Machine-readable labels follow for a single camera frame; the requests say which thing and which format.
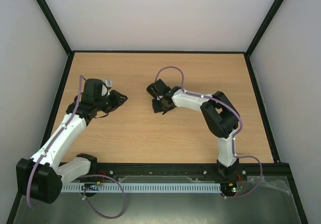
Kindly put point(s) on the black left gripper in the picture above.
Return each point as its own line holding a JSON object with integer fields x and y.
{"x": 117, "y": 100}

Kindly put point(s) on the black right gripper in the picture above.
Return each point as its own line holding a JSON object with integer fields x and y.
{"x": 157, "y": 103}

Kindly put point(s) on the black glasses case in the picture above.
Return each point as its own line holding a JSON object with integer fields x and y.
{"x": 159, "y": 106}

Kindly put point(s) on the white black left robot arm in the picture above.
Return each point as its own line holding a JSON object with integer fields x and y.
{"x": 42, "y": 177}

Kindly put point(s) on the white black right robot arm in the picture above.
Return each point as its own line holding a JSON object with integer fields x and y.
{"x": 220, "y": 116}

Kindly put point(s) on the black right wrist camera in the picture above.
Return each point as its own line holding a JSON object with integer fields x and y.
{"x": 158, "y": 89}

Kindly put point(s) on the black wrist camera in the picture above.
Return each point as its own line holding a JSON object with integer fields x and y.
{"x": 158, "y": 89}
{"x": 95, "y": 88}

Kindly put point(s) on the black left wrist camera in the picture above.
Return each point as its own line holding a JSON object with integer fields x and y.
{"x": 95, "y": 88}

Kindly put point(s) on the light blue slotted cable duct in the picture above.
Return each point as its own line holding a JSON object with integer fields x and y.
{"x": 144, "y": 188}

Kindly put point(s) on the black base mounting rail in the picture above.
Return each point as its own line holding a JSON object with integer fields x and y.
{"x": 210, "y": 171}

